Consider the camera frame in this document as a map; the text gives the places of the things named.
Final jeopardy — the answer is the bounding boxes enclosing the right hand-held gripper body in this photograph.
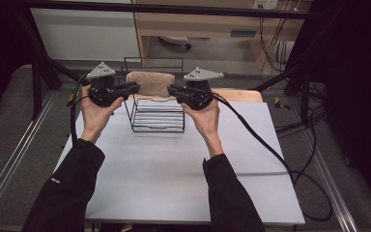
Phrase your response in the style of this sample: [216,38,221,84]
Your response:
[181,66,225,111]

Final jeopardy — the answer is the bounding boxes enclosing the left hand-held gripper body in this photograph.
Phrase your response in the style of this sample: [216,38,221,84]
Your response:
[85,61,130,107]

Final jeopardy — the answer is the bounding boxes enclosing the beige towel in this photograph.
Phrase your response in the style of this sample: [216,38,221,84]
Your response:
[125,71,177,99]

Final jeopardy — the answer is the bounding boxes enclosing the black wire rack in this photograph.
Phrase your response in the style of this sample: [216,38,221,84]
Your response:
[120,56,186,133]

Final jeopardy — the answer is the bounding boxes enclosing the person's left hand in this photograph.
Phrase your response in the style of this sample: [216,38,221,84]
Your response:
[79,85,126,145]

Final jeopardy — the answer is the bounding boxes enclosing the person's right hand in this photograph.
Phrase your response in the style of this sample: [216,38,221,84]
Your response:
[181,99,224,160]

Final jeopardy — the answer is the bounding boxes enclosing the light wooden board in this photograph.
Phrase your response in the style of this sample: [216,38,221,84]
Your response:
[131,88,264,103]

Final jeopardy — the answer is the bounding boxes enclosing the grey chair base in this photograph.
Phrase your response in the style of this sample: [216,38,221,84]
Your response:
[158,35,193,50]

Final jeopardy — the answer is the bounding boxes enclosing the white panel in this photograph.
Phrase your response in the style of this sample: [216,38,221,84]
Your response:
[30,7,142,63]

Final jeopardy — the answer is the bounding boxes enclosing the light wooden desk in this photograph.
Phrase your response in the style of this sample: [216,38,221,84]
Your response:
[131,0,314,71]

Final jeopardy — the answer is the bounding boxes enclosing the yellow and black clip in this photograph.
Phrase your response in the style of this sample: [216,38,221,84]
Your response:
[273,96,292,111]

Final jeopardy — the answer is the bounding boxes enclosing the white power strip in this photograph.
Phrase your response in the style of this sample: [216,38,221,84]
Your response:
[252,0,280,11]

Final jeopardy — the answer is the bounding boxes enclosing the black curtain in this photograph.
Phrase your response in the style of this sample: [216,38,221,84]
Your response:
[289,0,371,220]
[0,0,37,114]

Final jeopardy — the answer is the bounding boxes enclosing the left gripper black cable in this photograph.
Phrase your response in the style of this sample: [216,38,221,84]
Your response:
[66,72,90,147]

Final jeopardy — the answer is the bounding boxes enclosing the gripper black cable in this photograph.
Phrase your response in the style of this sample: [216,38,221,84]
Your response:
[210,90,333,223]
[66,72,90,147]

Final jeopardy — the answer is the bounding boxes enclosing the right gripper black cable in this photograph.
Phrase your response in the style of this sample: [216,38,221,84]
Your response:
[210,90,333,223]

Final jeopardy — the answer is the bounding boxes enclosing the black frame strut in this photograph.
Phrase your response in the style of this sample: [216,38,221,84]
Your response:
[14,9,89,121]
[253,56,314,128]

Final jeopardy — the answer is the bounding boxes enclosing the black horizontal frame bar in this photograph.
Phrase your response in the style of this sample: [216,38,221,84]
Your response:
[21,0,311,20]

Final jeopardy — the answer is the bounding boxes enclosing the hanging cables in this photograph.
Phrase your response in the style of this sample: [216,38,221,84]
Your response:
[258,14,292,73]

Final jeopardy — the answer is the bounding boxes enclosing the black floor cables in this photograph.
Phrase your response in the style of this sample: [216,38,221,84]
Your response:
[274,105,330,137]

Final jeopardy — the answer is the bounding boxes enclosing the aluminium rail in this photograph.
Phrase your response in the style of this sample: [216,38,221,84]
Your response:
[301,128,359,232]
[0,91,58,220]

